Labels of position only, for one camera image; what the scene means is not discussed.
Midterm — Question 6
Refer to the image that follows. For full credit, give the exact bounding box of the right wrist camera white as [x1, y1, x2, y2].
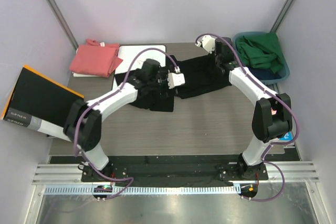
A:
[195, 35, 215, 54]

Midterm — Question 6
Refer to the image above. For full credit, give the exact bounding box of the folded pink t shirt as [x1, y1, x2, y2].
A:
[69, 39, 123, 78]

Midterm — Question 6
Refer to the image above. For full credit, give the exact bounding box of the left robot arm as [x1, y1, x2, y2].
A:
[62, 59, 174, 182]

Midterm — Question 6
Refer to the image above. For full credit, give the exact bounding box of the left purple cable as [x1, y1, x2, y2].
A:
[72, 48, 182, 200]

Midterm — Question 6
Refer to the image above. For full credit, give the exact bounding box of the black t shirt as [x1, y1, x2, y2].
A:
[130, 55, 231, 112]

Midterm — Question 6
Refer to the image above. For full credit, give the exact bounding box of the blue plastic basket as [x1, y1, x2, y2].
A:
[234, 32, 289, 84]

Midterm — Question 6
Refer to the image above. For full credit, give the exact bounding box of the purple cable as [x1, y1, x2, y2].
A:
[72, 48, 182, 200]
[195, 34, 301, 203]

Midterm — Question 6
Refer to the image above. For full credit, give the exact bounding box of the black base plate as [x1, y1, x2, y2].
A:
[82, 155, 268, 187]

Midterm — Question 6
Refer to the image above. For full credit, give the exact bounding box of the black clip file folder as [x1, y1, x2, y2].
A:
[1, 65, 84, 142]

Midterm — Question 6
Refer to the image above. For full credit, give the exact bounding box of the green t shirt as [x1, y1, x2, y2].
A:
[235, 33, 285, 74]

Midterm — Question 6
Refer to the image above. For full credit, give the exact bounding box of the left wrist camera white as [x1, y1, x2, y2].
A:
[167, 67, 185, 89]

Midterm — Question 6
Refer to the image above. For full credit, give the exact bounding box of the aluminium rail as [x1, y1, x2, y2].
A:
[33, 162, 319, 187]

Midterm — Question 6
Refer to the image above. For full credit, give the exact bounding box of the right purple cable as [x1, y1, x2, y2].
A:
[195, 34, 301, 203]

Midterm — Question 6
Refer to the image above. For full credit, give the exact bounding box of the blue book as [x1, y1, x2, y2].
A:
[279, 132, 293, 142]

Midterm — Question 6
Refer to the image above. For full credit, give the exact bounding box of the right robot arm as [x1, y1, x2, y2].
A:
[213, 37, 293, 179]

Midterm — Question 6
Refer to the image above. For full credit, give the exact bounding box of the left aluminium frame post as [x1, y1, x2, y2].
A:
[46, 0, 78, 49]

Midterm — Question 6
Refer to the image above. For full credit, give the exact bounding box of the navy blue t shirt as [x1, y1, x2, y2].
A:
[247, 67, 281, 81]

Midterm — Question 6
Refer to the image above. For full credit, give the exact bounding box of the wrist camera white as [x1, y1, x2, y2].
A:
[195, 35, 215, 54]
[167, 67, 185, 89]

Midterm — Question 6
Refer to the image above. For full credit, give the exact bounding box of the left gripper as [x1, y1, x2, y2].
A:
[148, 66, 177, 98]

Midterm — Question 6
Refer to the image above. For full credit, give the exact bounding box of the folded white t shirt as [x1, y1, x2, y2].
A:
[72, 72, 100, 78]

